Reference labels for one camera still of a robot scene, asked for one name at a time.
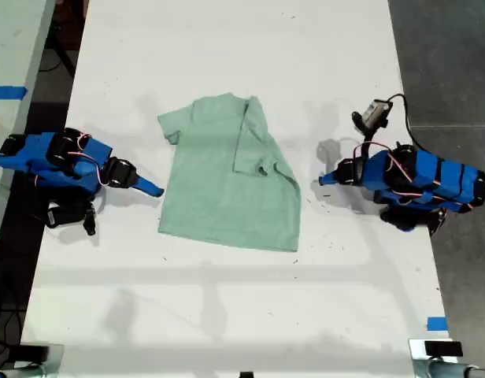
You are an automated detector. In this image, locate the pale green T-shirt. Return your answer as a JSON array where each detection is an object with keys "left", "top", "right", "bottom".
[{"left": 156, "top": 92, "right": 303, "bottom": 254}]

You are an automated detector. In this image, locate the white side table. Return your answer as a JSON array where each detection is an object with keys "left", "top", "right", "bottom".
[{"left": 0, "top": 0, "right": 57, "bottom": 253}]

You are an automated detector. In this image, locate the long blue tape strip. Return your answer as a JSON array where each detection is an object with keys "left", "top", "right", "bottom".
[{"left": 0, "top": 85, "right": 29, "bottom": 100}]

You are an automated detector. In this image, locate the short blue tape strip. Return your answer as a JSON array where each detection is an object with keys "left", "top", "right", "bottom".
[{"left": 426, "top": 315, "right": 449, "bottom": 332}]

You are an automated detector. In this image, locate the small black box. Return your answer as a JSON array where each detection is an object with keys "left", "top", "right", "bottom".
[
  {"left": 18, "top": 343, "right": 51, "bottom": 361},
  {"left": 424, "top": 340, "right": 464, "bottom": 358}
]

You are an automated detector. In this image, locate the metal table clamp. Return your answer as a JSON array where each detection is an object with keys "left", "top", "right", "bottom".
[
  {"left": 408, "top": 338, "right": 485, "bottom": 378},
  {"left": 0, "top": 343, "right": 65, "bottom": 378}
]

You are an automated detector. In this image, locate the black camera stalk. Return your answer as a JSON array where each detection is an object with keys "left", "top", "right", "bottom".
[
  {"left": 351, "top": 111, "right": 387, "bottom": 139},
  {"left": 82, "top": 202, "right": 98, "bottom": 237}
]

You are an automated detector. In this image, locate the grey camera box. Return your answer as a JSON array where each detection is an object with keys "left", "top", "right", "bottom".
[{"left": 362, "top": 98, "right": 391, "bottom": 129}]

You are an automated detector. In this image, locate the black camera box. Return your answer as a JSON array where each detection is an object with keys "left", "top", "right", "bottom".
[{"left": 44, "top": 199, "right": 89, "bottom": 230}]

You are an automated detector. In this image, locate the black camera cable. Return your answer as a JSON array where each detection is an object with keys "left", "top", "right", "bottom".
[{"left": 386, "top": 93, "right": 428, "bottom": 153}]

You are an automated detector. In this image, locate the black floor cable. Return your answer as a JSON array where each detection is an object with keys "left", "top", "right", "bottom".
[{"left": 0, "top": 302, "right": 27, "bottom": 367}]

